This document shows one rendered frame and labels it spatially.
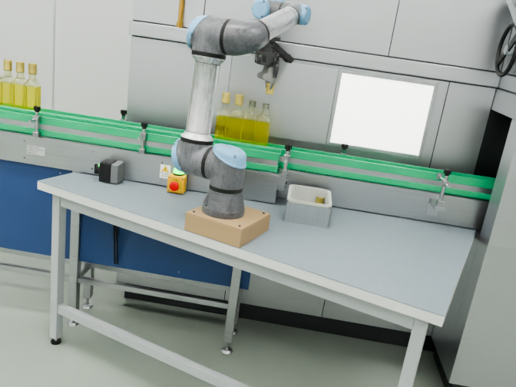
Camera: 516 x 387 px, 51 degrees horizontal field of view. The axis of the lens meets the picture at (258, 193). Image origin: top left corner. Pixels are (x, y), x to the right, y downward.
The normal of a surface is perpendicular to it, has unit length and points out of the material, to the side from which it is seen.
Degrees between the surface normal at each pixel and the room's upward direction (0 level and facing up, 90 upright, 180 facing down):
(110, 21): 90
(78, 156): 90
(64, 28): 90
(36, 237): 90
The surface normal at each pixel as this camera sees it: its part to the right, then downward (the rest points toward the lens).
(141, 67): -0.11, 0.29
